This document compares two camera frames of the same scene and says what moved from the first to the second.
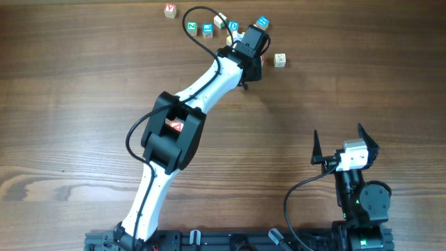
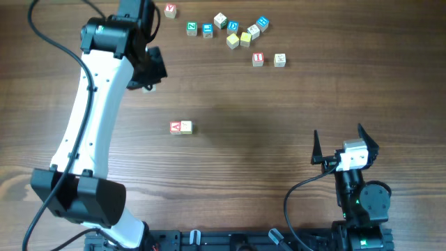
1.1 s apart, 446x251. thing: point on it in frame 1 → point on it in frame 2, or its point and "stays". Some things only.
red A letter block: [177, 125] stays
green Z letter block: [191, 28] stays
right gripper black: [329, 163] stays
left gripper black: [257, 74] → [160, 71]
